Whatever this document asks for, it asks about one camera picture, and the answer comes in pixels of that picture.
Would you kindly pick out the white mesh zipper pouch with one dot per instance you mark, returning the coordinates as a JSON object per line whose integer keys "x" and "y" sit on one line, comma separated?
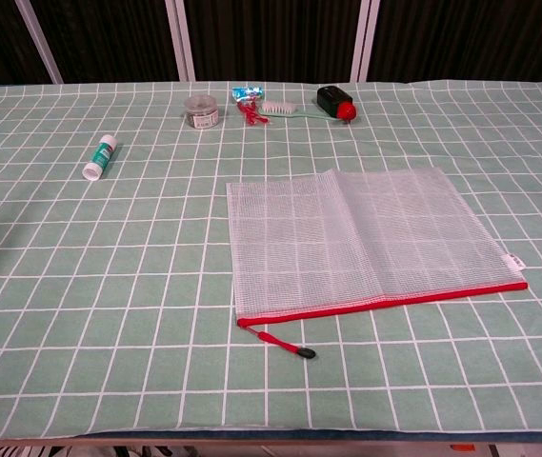
{"x": 370, "y": 238}

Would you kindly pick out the green white grid tablecloth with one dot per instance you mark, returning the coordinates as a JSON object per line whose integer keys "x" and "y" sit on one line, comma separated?
{"x": 108, "y": 285}

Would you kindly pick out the blue and red clip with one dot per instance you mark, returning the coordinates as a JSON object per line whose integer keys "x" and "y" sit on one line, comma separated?
{"x": 250, "y": 113}

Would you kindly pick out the blue candy wrapper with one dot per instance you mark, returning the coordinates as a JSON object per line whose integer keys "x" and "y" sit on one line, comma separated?
{"x": 247, "y": 92}

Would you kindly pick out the black bottle red cap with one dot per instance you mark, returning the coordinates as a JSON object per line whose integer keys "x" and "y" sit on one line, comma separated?
{"x": 333, "y": 99}

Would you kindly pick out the green white glue stick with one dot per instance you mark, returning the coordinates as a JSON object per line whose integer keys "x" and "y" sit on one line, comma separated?
{"x": 100, "y": 158}

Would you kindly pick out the dark blue table underlay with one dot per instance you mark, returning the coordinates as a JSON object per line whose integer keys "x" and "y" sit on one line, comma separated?
{"x": 347, "y": 437}

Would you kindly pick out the white frame post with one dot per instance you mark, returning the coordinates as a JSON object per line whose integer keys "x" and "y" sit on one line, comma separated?
{"x": 365, "y": 38}
{"x": 39, "y": 43}
{"x": 181, "y": 38}

